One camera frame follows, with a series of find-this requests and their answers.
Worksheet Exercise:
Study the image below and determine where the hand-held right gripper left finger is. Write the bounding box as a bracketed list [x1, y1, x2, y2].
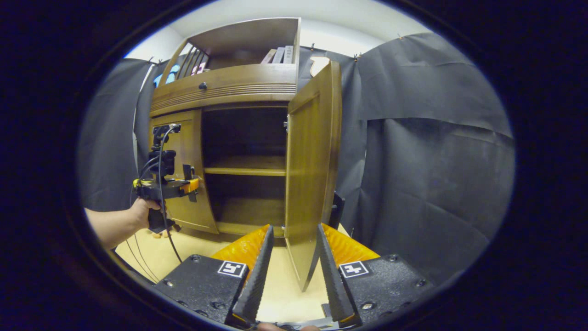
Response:
[154, 224, 275, 328]

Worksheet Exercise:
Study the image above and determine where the wooden inner shelf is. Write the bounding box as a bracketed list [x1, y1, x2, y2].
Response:
[204, 155, 288, 177]

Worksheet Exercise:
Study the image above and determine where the wooden double-door shoe cabinet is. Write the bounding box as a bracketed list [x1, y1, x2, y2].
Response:
[147, 17, 301, 237]

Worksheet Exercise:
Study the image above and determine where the black cable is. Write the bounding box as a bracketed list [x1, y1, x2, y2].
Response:
[158, 124, 183, 263]
[125, 232, 160, 282]

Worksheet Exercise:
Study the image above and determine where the black door handle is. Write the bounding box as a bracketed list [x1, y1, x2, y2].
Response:
[183, 164, 198, 203]
[330, 192, 346, 230]

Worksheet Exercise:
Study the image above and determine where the wooden ribbed drawer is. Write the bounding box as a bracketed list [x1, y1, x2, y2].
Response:
[149, 63, 298, 118]

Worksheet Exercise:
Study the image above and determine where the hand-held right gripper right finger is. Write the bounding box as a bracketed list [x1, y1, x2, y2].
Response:
[317, 223, 435, 328]

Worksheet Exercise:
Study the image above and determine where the wooden shoe cabinet door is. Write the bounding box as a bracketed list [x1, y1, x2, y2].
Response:
[284, 61, 343, 292]
[148, 109, 220, 235]

